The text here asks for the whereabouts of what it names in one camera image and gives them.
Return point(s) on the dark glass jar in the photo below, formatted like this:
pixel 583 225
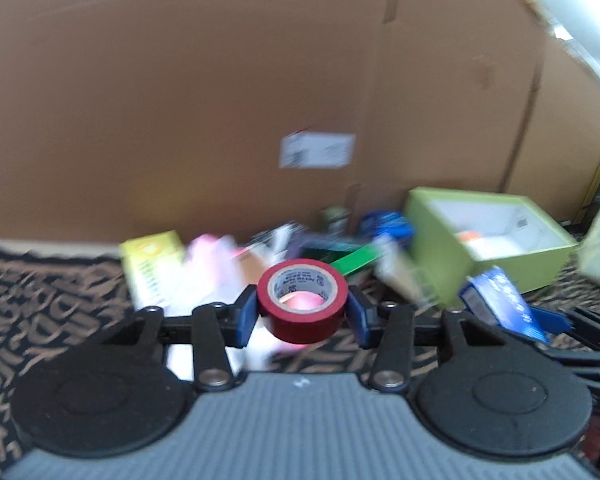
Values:
pixel 336 217

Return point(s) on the red tape roll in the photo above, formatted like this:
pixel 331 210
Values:
pixel 300 322

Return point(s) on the white shipping label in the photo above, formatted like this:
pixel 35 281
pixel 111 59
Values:
pixel 317 150

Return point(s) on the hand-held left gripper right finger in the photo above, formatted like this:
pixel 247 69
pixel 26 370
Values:
pixel 359 320

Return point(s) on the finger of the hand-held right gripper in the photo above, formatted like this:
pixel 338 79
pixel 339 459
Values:
pixel 587 367
pixel 585 325

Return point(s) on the lime green box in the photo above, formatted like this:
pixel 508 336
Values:
pixel 440 260

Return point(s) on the blue printed packet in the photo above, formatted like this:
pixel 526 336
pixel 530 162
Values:
pixel 502 305

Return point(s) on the yellow green packet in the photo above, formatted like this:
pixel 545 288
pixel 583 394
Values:
pixel 150 270

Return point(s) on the blue wrapped package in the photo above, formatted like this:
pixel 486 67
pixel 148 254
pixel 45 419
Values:
pixel 390 225

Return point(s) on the large cardboard box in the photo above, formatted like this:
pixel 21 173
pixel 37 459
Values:
pixel 180 85

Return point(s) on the black tan patterned mat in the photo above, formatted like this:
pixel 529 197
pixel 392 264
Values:
pixel 40 300

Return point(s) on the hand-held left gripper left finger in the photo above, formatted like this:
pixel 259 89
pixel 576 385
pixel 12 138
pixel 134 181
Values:
pixel 245 317

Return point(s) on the pink white packet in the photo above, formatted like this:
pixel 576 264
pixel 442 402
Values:
pixel 207 275

